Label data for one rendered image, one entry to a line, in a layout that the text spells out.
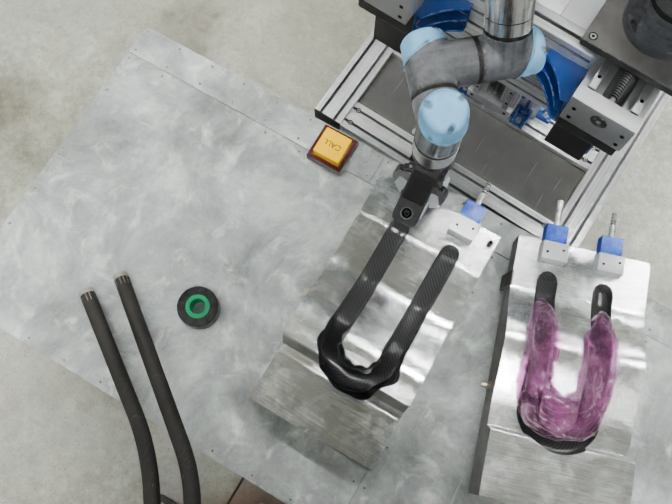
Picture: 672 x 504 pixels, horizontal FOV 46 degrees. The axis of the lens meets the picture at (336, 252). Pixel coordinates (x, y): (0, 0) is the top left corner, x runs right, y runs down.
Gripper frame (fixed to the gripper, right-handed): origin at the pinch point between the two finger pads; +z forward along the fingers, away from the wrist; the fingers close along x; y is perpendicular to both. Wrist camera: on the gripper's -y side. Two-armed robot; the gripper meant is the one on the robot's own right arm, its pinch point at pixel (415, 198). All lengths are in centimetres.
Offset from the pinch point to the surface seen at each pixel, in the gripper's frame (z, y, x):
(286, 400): 4.8, -44.8, 2.0
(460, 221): -0.9, 0.0, -9.6
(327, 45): 91, 64, 58
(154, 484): 1, -69, 14
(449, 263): 2.6, -7.2, -11.6
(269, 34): 91, 58, 77
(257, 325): 10.8, -35.0, 15.0
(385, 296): 2.2, -19.1, -4.3
